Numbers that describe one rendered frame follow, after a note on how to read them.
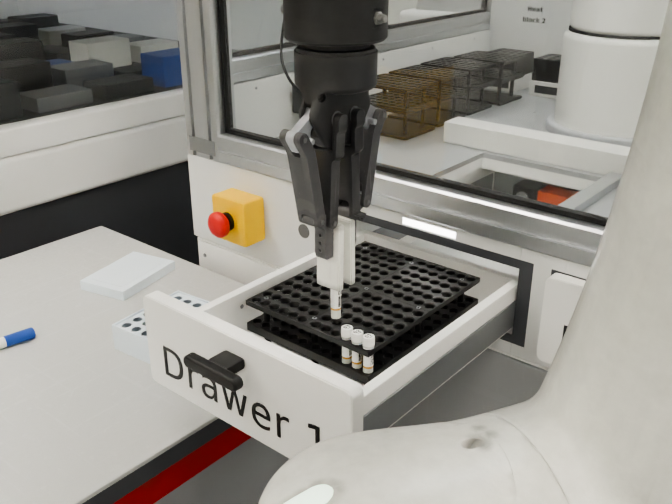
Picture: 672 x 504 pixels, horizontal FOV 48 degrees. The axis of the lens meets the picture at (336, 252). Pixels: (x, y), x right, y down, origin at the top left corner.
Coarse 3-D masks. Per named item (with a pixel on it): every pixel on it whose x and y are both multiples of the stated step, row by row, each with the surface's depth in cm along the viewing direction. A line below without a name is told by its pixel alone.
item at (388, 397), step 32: (416, 256) 101; (448, 256) 98; (256, 288) 91; (480, 288) 96; (512, 288) 90; (224, 320) 88; (480, 320) 85; (512, 320) 92; (416, 352) 77; (448, 352) 80; (480, 352) 87; (384, 384) 72; (416, 384) 77; (384, 416) 73
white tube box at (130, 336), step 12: (180, 300) 108; (192, 300) 108; (204, 300) 108; (120, 324) 102; (132, 324) 102; (144, 324) 103; (120, 336) 101; (132, 336) 99; (144, 336) 99; (120, 348) 102; (132, 348) 100; (144, 348) 99; (144, 360) 100
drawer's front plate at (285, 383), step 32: (160, 320) 80; (192, 320) 76; (160, 352) 82; (256, 352) 71; (288, 352) 70; (192, 384) 80; (256, 384) 73; (288, 384) 69; (320, 384) 66; (352, 384) 65; (224, 416) 78; (256, 416) 74; (288, 416) 71; (320, 416) 68; (352, 416) 65; (288, 448) 73
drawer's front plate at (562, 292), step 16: (560, 288) 84; (576, 288) 83; (544, 304) 86; (560, 304) 85; (576, 304) 84; (544, 320) 87; (560, 320) 86; (544, 336) 88; (560, 336) 86; (544, 352) 88
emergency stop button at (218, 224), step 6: (210, 216) 113; (216, 216) 112; (222, 216) 112; (210, 222) 113; (216, 222) 112; (222, 222) 112; (228, 222) 112; (210, 228) 113; (216, 228) 112; (222, 228) 112; (228, 228) 112; (216, 234) 113; (222, 234) 112
